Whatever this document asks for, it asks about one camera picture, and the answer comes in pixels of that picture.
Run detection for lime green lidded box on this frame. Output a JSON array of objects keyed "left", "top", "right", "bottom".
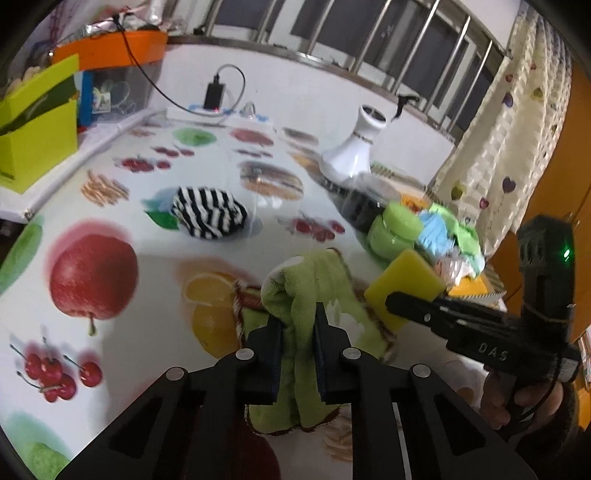
[{"left": 0, "top": 54, "right": 80, "bottom": 193}]

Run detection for clear container dark contents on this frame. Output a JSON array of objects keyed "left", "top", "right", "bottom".
[{"left": 339, "top": 173, "right": 402, "bottom": 232}]

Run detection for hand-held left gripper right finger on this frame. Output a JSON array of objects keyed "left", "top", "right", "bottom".
[{"left": 315, "top": 302, "right": 539, "bottom": 480}]

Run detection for clear bin orange lid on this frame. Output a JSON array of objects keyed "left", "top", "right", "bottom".
[{"left": 48, "top": 30, "right": 169, "bottom": 127}]

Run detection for blue face mask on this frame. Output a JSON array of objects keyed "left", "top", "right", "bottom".
[{"left": 418, "top": 210, "right": 455, "bottom": 259}]

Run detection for black spray nozzle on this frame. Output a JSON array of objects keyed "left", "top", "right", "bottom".
[{"left": 394, "top": 95, "right": 419, "bottom": 121}]

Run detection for green plastic jar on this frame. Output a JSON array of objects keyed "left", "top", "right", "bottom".
[{"left": 367, "top": 202, "right": 423, "bottom": 259}]

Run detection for fruit printed tablecloth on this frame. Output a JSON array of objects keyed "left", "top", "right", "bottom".
[{"left": 0, "top": 113, "right": 509, "bottom": 480}]

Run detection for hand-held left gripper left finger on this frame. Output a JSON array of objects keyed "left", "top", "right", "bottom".
[{"left": 55, "top": 316, "right": 284, "bottom": 480}]

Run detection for person's right hand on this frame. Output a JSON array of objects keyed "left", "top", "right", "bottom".
[{"left": 480, "top": 367, "right": 565, "bottom": 433}]

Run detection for white power strip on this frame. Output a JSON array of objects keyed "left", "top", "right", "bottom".
[{"left": 166, "top": 105, "right": 273, "bottom": 127}]

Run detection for heart print curtain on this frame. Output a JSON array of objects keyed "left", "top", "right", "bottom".
[{"left": 429, "top": 14, "right": 573, "bottom": 259}]

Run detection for green towel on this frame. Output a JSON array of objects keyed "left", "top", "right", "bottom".
[{"left": 233, "top": 249, "right": 398, "bottom": 435}]

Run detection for bright green satin cloth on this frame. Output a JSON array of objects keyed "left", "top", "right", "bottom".
[{"left": 450, "top": 217, "right": 485, "bottom": 278}]

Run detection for yellow sponge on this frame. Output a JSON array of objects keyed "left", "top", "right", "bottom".
[{"left": 364, "top": 249, "right": 448, "bottom": 333}]

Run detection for white handheld massager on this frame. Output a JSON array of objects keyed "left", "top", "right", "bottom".
[{"left": 321, "top": 105, "right": 389, "bottom": 178}]

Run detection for metal window railing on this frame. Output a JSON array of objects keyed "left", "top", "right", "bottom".
[{"left": 168, "top": 0, "right": 513, "bottom": 144}]

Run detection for white side shelf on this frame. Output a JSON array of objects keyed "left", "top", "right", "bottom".
[{"left": 0, "top": 111, "right": 153, "bottom": 222}]

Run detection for black white striped cloth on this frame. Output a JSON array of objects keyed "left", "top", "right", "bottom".
[{"left": 171, "top": 186, "right": 249, "bottom": 241}]

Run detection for orange packet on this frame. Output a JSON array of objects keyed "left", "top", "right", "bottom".
[{"left": 450, "top": 274, "right": 506, "bottom": 301}]

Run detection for black charger with cable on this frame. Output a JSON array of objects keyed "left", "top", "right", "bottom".
[{"left": 117, "top": 18, "right": 245, "bottom": 114}]

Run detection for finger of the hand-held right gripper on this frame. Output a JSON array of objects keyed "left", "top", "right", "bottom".
[{"left": 385, "top": 291, "right": 462, "bottom": 339}]

